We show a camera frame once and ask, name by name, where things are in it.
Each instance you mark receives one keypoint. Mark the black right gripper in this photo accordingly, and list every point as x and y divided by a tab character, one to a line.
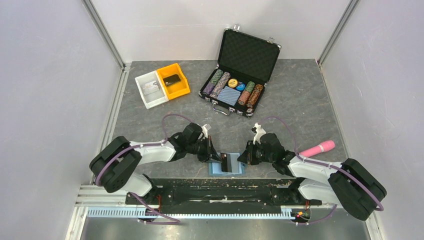
247	156

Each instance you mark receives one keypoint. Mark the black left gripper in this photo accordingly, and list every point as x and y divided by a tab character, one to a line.
210	152

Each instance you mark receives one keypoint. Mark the blue card holder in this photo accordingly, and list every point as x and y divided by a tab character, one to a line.
214	169

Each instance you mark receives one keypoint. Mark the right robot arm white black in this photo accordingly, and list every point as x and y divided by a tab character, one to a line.
346	183

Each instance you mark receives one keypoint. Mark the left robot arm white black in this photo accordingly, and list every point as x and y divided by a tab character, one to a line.
114	167

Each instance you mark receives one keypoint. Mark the blue playing card deck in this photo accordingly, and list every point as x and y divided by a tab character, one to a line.
229	95

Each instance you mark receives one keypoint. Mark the black card in yellow bin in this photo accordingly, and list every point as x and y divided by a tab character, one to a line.
171	80

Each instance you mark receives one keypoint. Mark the silver card in white bin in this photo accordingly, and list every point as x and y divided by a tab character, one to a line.
150	87

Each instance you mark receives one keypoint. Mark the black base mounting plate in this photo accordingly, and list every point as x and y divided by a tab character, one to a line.
225	195

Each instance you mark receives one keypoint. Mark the red poker chip stack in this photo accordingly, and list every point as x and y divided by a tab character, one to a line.
244	97

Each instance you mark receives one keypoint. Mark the purple poker chip stack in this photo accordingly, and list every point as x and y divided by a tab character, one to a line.
209	88

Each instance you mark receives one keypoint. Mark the blue round chip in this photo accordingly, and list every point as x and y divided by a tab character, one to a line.
240	86

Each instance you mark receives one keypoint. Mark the brown orange chip stack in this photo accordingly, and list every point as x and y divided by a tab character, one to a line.
254	96

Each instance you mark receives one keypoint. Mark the green red chip stack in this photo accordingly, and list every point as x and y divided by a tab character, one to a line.
249	86

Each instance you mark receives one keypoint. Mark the yellow plastic bin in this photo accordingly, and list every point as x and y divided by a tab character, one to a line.
176	90

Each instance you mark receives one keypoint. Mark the yellow dealer button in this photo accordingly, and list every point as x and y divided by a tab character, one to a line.
233	83

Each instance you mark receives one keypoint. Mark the pink grey chip stack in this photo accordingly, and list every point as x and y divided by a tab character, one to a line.
220	85

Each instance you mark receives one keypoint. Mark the green poker chip stack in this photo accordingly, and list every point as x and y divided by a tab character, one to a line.
216	77

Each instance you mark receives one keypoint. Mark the pink cylindrical tube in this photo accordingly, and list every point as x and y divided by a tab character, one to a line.
322	147

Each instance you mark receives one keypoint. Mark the white plastic bin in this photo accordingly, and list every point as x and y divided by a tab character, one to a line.
156	98

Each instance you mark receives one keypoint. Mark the black poker chip case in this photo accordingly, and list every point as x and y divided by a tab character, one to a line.
247	58

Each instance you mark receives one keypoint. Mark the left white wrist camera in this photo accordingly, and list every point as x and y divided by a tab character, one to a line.
204	131

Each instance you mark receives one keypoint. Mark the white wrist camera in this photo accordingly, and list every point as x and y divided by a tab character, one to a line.
204	131
258	132

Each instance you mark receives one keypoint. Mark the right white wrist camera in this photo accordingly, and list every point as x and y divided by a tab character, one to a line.
258	132

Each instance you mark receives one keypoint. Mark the white slotted cable duct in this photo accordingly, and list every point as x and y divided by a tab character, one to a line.
143	213

